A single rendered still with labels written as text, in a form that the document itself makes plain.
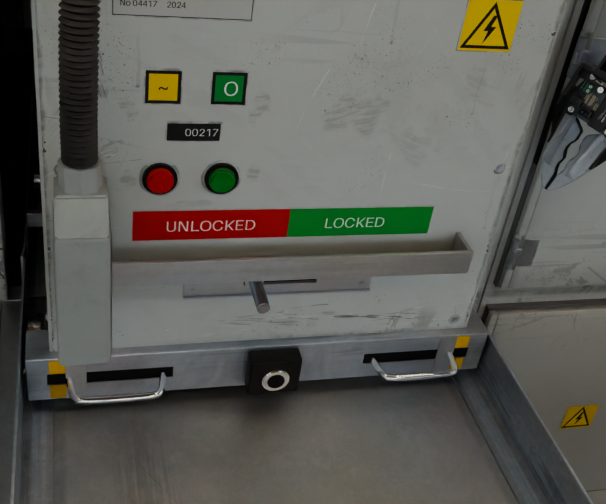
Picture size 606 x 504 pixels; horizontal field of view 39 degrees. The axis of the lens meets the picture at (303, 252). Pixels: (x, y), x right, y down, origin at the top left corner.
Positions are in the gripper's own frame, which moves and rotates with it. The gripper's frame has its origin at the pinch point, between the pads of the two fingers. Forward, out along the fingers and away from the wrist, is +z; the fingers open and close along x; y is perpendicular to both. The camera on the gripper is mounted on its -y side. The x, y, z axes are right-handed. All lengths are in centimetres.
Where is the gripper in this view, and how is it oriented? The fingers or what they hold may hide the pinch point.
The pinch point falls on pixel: (553, 179)
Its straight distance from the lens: 108.2
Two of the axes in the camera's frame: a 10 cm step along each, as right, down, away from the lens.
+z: -4.5, 8.0, 4.0
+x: 7.4, 5.9, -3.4
